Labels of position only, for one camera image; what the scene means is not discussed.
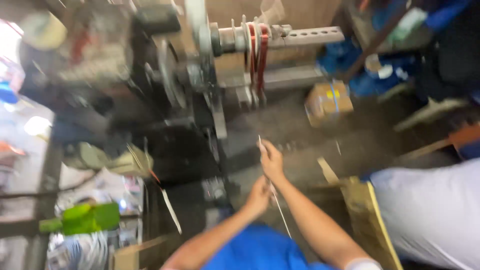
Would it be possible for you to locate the person's left hand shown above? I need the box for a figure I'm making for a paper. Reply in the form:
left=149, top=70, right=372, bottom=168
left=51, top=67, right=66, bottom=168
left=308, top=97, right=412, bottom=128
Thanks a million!
left=244, top=175, right=273, bottom=220

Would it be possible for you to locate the person's right hand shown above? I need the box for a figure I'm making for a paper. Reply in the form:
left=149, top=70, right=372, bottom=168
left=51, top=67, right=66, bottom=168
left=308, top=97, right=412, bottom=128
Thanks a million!
left=258, top=139, right=286, bottom=184

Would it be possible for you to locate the thin white strip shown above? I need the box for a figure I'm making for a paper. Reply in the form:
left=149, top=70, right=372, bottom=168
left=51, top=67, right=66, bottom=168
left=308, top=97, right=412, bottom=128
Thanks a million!
left=257, top=135, right=292, bottom=239

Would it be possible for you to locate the person's blue shirt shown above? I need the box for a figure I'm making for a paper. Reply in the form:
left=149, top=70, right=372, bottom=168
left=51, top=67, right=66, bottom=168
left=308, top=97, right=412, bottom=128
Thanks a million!
left=201, top=223, right=338, bottom=270

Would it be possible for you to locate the short wooden plank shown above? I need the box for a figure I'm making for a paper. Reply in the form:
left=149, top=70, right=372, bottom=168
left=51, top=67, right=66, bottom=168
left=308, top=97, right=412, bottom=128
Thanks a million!
left=317, top=157, right=340, bottom=186

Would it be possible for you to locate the red machine belt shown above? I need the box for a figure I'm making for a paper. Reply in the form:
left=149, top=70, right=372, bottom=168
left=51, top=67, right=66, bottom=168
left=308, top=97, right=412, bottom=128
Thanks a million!
left=247, top=23, right=270, bottom=99

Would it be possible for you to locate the loose white strip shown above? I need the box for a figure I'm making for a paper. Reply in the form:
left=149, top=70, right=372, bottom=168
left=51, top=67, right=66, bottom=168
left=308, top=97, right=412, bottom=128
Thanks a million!
left=160, top=187, right=183, bottom=236

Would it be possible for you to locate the yellow-edged cardboard sheet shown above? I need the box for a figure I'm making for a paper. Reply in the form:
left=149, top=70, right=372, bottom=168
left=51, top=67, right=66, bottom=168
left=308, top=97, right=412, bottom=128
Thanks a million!
left=340, top=176, right=404, bottom=270

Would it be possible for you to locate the grey metal winding machine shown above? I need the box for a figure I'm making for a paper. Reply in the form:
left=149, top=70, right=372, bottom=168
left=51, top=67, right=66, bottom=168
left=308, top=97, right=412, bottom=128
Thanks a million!
left=56, top=0, right=327, bottom=211

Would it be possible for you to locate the perforated grey metal bar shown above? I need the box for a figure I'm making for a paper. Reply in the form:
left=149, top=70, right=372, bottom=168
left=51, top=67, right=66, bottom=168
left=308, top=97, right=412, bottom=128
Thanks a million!
left=279, top=25, right=346, bottom=49

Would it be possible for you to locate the open brown cardboard box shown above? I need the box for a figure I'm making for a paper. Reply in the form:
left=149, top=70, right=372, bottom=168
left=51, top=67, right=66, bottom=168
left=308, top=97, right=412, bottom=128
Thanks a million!
left=112, top=235, right=173, bottom=270

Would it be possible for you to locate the heap of blue plastic containers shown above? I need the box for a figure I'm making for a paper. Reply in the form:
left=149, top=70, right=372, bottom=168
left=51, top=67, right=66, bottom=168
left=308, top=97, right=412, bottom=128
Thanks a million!
left=319, top=0, right=480, bottom=99

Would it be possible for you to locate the large white sack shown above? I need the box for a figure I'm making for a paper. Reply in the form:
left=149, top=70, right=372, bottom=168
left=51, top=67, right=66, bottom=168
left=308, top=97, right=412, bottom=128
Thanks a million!
left=369, top=157, right=480, bottom=270

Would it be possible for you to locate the green plastic object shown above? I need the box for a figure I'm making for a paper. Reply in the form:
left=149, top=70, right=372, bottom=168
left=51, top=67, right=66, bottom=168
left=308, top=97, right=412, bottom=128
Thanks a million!
left=39, top=202, right=121, bottom=236

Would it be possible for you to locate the orange and blue crate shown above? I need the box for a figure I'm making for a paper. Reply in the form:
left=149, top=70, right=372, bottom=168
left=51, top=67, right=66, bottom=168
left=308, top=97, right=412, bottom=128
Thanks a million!
left=448, top=124, right=480, bottom=160

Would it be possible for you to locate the beige tape roll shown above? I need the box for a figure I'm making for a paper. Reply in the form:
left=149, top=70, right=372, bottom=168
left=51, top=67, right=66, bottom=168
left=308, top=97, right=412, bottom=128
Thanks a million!
left=19, top=11, right=69, bottom=52

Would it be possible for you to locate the cardboard box with blue strap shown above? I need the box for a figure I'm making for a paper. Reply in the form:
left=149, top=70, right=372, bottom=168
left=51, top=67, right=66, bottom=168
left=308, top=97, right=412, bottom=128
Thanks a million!
left=304, top=80, right=355, bottom=128

